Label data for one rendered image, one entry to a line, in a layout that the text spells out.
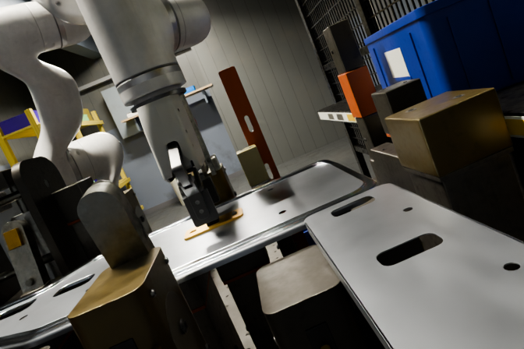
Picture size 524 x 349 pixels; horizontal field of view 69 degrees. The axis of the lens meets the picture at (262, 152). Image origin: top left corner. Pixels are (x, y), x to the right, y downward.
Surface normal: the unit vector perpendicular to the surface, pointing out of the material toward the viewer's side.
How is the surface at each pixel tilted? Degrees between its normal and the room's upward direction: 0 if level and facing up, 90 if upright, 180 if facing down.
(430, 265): 0
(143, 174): 90
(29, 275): 78
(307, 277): 0
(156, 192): 90
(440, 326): 0
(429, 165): 90
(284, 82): 90
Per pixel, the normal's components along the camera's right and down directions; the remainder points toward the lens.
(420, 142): -0.92, 0.39
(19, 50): 0.70, 0.55
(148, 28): 0.66, -0.16
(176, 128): 0.24, -0.07
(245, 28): 0.07, 0.12
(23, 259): 0.00, -0.08
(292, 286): -0.38, -0.91
